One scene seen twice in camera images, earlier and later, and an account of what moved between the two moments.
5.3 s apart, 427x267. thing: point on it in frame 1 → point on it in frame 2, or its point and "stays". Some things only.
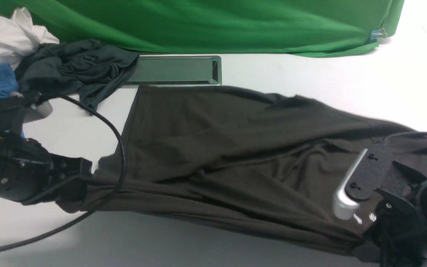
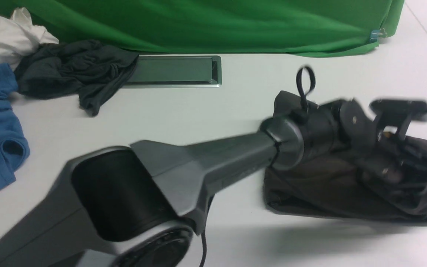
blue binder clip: [376, 34] stays
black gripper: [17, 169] → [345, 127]
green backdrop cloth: [302, 28] stays
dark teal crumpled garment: [86, 69] stays
